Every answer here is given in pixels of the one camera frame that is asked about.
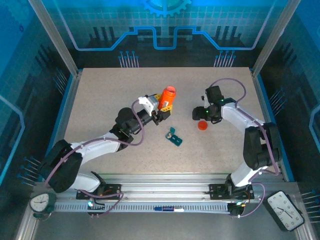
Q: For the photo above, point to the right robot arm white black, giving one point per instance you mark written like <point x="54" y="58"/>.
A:
<point x="237" y="115"/>

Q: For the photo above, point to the orange bottle cap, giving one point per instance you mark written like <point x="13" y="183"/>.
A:
<point x="202" y="125"/>

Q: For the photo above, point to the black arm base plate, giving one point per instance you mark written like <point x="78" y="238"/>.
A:
<point x="113" y="188"/>
<point x="217" y="191"/>

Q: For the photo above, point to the orange pill bottle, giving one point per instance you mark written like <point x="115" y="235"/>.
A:
<point x="167" y="98"/>

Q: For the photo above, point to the blue white marker pen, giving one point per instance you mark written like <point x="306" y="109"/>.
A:
<point x="168" y="209"/>

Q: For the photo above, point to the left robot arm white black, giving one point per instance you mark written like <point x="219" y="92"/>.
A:
<point x="95" y="147"/>

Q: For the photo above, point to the blue table edge strip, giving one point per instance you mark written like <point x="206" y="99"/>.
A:
<point x="267" y="97"/>
<point x="64" y="105"/>

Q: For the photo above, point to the aluminium frame post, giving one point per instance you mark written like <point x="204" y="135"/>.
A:
<point x="61" y="45"/>
<point x="274" y="37"/>

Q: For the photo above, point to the aluminium frame rail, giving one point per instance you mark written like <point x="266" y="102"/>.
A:
<point x="162" y="185"/>

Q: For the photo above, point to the teal pill box Wed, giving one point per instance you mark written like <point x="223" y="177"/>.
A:
<point x="170" y="135"/>

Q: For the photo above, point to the round green clock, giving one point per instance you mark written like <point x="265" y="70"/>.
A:
<point x="40" y="202"/>

